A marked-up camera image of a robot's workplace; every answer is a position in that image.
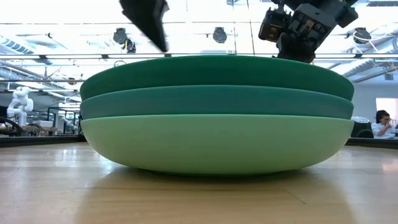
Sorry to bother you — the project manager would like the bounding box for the light green plastic plate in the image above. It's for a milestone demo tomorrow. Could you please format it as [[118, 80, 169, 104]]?
[[80, 113, 355, 175]]

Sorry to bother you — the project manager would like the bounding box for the bright wall panel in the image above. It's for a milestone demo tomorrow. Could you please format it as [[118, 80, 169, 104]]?
[[375, 98, 398, 121]]

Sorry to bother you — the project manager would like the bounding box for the black ceiling cable reel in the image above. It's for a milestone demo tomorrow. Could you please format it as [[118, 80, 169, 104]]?
[[353, 27, 373, 44], [213, 27, 228, 44], [113, 27, 128, 45], [124, 37, 137, 54]]

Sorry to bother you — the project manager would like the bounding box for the dark green plastic plate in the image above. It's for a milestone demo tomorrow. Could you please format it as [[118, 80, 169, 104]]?
[[80, 55, 355, 102]]

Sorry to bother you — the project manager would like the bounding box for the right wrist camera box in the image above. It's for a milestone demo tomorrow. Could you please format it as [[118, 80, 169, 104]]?
[[258, 7, 289, 43]]

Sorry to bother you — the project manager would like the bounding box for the teal green plastic plate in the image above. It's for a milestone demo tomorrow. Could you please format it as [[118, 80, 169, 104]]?
[[80, 85, 354, 121]]

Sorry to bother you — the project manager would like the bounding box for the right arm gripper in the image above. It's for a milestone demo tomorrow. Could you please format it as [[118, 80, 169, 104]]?
[[276, 3, 338, 64]]

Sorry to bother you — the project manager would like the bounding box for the person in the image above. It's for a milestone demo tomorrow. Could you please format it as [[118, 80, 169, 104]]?
[[371, 110, 397, 139]]

